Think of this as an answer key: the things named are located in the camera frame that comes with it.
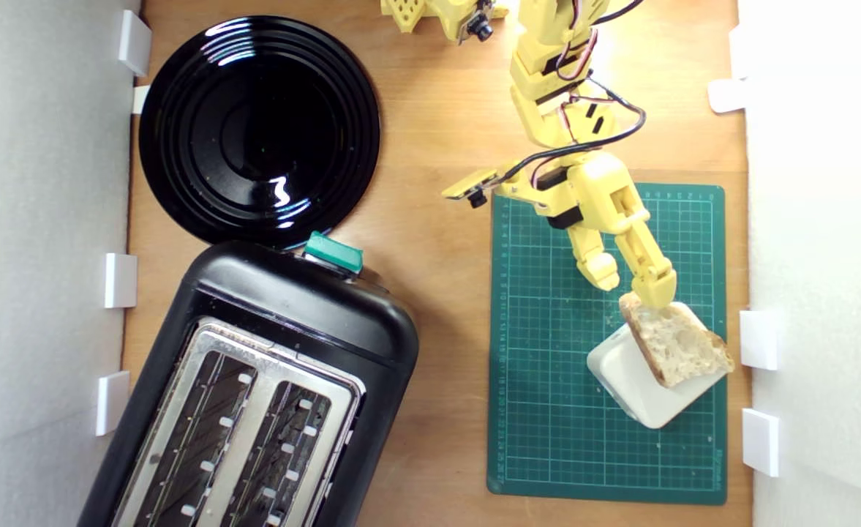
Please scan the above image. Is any green cutting mat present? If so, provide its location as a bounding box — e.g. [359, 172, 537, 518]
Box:
[486, 179, 728, 506]

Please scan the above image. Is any black camera cable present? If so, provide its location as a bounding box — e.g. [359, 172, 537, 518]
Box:
[500, 0, 648, 184]

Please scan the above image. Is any white block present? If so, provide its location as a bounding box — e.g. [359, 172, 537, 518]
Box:
[586, 302, 731, 430]

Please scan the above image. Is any green toaster lever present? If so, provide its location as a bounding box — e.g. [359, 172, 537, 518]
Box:
[304, 231, 364, 276]

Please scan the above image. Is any brown bread slice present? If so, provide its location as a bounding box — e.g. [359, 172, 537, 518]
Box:
[618, 291, 736, 389]

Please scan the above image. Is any black two-slot toaster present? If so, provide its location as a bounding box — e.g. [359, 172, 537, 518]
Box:
[78, 242, 420, 527]

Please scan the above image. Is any black plate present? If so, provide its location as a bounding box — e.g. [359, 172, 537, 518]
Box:
[139, 16, 381, 248]

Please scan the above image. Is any yellow wrist camera mount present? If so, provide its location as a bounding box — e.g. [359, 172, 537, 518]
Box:
[441, 168, 500, 209]

